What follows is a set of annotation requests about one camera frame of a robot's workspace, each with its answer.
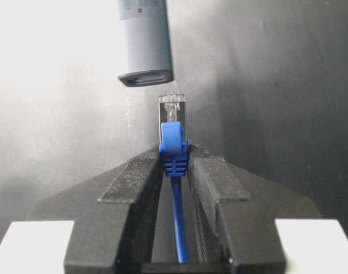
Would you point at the grey USB hub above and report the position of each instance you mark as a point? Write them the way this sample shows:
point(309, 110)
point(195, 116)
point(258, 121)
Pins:
point(146, 43)

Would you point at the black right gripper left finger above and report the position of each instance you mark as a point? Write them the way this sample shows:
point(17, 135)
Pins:
point(114, 216)

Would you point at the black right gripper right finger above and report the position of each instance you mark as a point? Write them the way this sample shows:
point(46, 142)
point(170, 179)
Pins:
point(235, 214)

